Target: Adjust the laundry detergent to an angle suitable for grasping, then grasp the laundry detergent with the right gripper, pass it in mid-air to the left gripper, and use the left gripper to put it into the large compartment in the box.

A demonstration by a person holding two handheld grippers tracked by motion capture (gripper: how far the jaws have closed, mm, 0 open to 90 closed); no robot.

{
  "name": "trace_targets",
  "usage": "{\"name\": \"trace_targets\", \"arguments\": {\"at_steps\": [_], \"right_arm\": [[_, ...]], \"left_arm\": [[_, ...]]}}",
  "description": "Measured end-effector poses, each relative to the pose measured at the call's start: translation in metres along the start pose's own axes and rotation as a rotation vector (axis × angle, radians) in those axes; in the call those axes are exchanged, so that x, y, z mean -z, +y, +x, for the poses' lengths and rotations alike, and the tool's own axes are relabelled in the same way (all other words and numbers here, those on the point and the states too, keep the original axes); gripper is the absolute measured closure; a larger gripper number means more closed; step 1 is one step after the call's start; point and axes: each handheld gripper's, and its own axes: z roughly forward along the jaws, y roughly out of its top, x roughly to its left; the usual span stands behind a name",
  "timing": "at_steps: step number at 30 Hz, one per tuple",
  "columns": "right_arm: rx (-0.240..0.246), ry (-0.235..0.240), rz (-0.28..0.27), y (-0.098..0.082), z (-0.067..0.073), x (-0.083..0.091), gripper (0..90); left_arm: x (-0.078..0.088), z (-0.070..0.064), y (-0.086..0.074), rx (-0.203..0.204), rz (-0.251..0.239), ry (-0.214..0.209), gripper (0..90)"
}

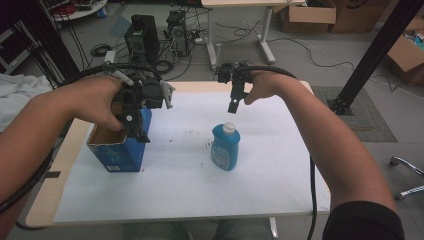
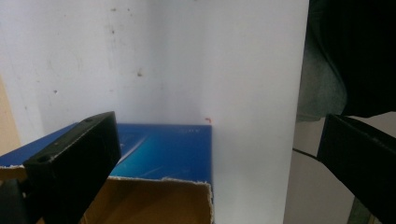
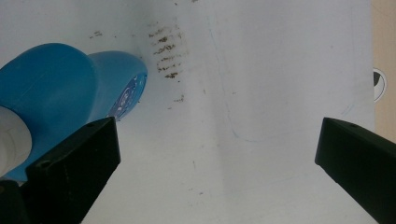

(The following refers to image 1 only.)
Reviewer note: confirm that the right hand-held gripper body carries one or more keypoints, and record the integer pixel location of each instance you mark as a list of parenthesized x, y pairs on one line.
[(238, 78)]

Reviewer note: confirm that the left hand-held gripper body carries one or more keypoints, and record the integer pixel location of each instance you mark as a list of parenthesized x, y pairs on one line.
[(151, 95)]

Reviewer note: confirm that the blue cardboard box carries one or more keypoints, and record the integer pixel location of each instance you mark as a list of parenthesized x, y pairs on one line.
[(120, 153)]

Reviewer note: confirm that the blue bottle with white cap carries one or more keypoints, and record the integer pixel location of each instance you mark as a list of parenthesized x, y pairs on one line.
[(225, 150)]

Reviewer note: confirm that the person's right hand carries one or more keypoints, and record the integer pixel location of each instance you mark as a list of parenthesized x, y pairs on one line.
[(266, 85)]

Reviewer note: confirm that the person's left hand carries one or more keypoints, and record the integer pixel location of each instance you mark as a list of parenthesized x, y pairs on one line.
[(95, 98)]

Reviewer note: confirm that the white-legged desk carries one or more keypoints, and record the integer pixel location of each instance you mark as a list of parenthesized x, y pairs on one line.
[(266, 36)]

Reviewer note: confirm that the black computer tower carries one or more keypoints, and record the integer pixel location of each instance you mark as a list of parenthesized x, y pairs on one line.
[(145, 36)]

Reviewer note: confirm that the open grey computer tower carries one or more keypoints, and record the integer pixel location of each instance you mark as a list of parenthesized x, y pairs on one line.
[(177, 33)]

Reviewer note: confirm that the white table sheet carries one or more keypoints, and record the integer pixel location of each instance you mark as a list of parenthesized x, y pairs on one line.
[(186, 193)]

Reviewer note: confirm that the brown cardboard box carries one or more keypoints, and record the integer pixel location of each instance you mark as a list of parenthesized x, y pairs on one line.
[(310, 16), (408, 53)]

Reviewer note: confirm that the black tape strip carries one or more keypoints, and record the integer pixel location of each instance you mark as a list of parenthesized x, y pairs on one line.
[(52, 174)]

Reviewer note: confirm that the round white table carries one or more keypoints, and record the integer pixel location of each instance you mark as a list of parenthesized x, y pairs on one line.
[(83, 10)]

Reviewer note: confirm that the dark curtain stand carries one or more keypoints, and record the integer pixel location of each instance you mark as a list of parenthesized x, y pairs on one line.
[(40, 36)]

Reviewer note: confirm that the white cloth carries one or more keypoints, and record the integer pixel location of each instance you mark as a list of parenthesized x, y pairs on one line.
[(16, 96)]

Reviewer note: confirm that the grey floor mat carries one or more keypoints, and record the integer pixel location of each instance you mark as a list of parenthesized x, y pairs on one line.
[(366, 123)]

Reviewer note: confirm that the person's black sleeve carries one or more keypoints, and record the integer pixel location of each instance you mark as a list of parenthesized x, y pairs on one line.
[(363, 221)]

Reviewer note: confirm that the chrome chair base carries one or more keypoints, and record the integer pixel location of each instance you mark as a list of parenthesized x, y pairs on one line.
[(408, 166)]

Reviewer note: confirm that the black metal post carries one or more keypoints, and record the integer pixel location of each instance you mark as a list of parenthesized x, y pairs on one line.
[(376, 53)]

